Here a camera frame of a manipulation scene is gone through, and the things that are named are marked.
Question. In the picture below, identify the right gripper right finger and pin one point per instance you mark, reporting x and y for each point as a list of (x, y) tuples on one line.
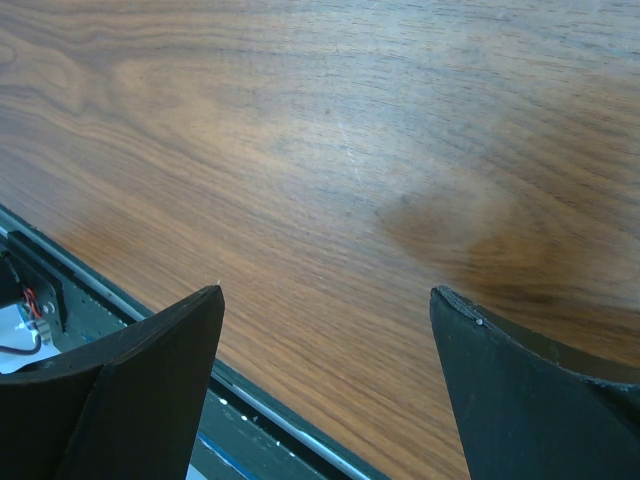
[(530, 407)]

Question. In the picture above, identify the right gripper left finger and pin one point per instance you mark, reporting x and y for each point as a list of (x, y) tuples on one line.
[(125, 406)]

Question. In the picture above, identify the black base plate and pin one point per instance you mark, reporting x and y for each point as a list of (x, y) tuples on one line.
[(250, 440)]

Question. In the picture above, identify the aluminium rail frame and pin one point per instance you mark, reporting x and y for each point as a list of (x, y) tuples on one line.
[(100, 285)]

